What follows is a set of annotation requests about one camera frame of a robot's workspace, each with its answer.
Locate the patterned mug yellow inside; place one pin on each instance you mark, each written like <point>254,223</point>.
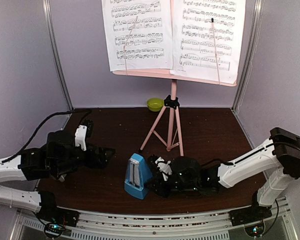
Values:
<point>62,178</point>

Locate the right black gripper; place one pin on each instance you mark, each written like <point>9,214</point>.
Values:
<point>161,191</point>

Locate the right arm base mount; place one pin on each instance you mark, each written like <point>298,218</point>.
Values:
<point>248,215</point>

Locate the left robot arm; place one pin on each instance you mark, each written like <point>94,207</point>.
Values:
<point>61,155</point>

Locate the blue metronome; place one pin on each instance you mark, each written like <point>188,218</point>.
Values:
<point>137,174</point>

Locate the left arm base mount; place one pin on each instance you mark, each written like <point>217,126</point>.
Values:
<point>60,216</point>

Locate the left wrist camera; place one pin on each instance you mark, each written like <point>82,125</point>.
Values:
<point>83,131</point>

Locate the pink music stand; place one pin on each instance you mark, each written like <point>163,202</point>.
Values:
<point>174,137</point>

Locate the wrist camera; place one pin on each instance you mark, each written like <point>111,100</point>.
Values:
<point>158,165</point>
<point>83,131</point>

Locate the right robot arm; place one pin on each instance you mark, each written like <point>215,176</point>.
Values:
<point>280,152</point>

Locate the green bowl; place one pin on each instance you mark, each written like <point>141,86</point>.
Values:
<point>155,104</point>

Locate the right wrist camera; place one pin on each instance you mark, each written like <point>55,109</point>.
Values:
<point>158,165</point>

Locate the sheet music page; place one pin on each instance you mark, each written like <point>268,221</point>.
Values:
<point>138,34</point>
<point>207,39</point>

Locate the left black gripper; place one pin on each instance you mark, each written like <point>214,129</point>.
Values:
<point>102,163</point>

